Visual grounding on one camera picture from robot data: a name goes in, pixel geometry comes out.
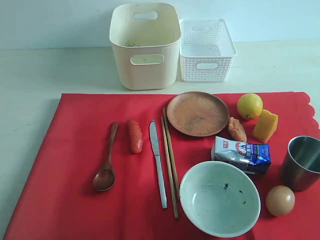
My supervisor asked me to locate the brown wooden plate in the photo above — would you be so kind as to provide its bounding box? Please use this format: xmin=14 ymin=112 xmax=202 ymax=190
xmin=166 ymin=91 xmax=230 ymax=137

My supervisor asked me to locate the brown egg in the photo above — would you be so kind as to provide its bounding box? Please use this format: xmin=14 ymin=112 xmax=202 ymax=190
xmin=265 ymin=185 xmax=296 ymax=217

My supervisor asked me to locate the orange fried food piece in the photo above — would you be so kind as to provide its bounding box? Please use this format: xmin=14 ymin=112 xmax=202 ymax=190
xmin=228 ymin=116 xmax=247 ymax=143

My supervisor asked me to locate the stainless steel table knife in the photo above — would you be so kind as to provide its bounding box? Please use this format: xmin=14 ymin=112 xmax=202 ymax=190
xmin=149 ymin=120 xmax=168 ymax=209

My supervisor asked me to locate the stainless steel cup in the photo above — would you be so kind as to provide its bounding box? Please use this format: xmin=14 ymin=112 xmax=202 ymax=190
xmin=280 ymin=135 xmax=320 ymax=192

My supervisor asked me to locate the left wooden chopstick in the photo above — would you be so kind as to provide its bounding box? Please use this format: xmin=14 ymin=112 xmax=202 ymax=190
xmin=161 ymin=116 xmax=179 ymax=219

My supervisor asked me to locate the yellow lemon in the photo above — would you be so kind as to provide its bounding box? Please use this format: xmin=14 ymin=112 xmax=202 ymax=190
xmin=236 ymin=93 xmax=263 ymax=120

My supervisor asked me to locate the orange cheese wedge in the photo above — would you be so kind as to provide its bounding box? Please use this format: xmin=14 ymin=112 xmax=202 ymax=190
xmin=252 ymin=109 xmax=279 ymax=144

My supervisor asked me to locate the wooden chopstick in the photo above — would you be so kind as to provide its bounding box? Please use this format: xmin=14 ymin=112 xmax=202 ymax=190
xmin=162 ymin=107 xmax=180 ymax=200
xmin=161 ymin=116 xmax=179 ymax=219

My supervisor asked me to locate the pale green ceramic bowl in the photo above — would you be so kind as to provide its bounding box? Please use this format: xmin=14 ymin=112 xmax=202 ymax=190
xmin=179 ymin=160 xmax=261 ymax=238

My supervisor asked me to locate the red salmon sushi piece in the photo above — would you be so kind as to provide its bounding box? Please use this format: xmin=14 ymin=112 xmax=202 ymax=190
xmin=126 ymin=120 xmax=143 ymax=154

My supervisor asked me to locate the cream plastic bin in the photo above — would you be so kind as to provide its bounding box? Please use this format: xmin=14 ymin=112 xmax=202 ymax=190
xmin=109 ymin=2 xmax=181 ymax=90

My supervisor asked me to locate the right wooden chopstick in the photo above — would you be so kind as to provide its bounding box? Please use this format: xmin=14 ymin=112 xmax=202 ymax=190
xmin=162 ymin=107 xmax=180 ymax=200

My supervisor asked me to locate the red tablecloth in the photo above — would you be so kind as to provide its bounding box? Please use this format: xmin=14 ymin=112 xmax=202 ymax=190
xmin=4 ymin=92 xmax=320 ymax=240

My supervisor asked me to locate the brown wooden spoon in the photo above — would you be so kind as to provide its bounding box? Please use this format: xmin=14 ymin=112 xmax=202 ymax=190
xmin=92 ymin=122 xmax=119 ymax=192

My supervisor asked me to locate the white lattice plastic basket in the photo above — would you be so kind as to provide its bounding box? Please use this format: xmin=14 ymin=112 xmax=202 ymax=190
xmin=179 ymin=18 xmax=237 ymax=83

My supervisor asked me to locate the blue white milk carton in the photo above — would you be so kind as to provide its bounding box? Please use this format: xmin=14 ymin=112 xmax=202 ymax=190
xmin=211 ymin=136 xmax=271 ymax=174

